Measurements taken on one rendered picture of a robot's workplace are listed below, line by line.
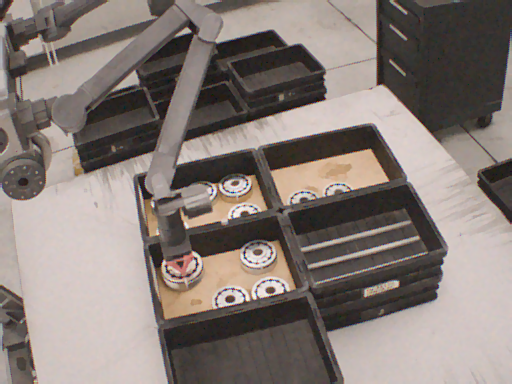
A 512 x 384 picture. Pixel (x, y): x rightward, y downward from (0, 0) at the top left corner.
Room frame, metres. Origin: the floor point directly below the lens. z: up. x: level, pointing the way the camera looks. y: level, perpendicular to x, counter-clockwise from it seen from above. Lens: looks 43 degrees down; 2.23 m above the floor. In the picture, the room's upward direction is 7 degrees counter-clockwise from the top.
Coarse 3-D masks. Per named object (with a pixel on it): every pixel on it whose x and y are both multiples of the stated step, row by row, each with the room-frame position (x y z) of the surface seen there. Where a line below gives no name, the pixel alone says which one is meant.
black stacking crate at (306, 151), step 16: (368, 128) 1.66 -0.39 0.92; (288, 144) 1.62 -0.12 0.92; (304, 144) 1.62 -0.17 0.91; (320, 144) 1.63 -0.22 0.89; (336, 144) 1.64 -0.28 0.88; (352, 144) 1.65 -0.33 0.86; (368, 144) 1.66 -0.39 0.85; (272, 160) 1.61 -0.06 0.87; (288, 160) 1.62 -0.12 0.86; (304, 160) 1.62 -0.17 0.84; (384, 160) 1.54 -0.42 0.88; (400, 176) 1.41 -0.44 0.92
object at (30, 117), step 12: (12, 96) 1.20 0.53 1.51; (12, 108) 1.15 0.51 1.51; (24, 108) 1.17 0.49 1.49; (36, 108) 1.18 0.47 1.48; (24, 120) 1.15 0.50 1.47; (36, 120) 1.16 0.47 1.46; (48, 120) 1.16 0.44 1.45; (24, 132) 1.14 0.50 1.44; (36, 132) 1.15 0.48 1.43; (24, 144) 1.14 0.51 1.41
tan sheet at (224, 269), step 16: (224, 256) 1.26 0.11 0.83; (160, 272) 1.23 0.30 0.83; (208, 272) 1.21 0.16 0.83; (224, 272) 1.20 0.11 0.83; (240, 272) 1.19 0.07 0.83; (272, 272) 1.18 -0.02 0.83; (288, 272) 1.17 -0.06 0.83; (160, 288) 1.17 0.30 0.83; (208, 288) 1.15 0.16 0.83; (176, 304) 1.10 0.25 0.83; (192, 304) 1.10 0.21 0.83; (208, 304) 1.09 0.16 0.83
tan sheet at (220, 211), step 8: (248, 176) 1.59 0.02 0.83; (216, 184) 1.57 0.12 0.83; (256, 184) 1.55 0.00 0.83; (256, 192) 1.51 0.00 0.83; (144, 200) 1.54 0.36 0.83; (224, 200) 1.49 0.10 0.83; (248, 200) 1.48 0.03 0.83; (256, 200) 1.48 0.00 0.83; (216, 208) 1.46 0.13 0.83; (224, 208) 1.46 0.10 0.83; (264, 208) 1.44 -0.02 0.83; (152, 216) 1.46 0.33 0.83; (184, 216) 1.44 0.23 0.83; (200, 216) 1.44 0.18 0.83; (208, 216) 1.43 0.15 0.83; (216, 216) 1.43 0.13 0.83; (224, 216) 1.42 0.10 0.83; (152, 224) 1.42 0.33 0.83; (192, 224) 1.41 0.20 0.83; (200, 224) 1.40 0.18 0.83; (152, 232) 1.39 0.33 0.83
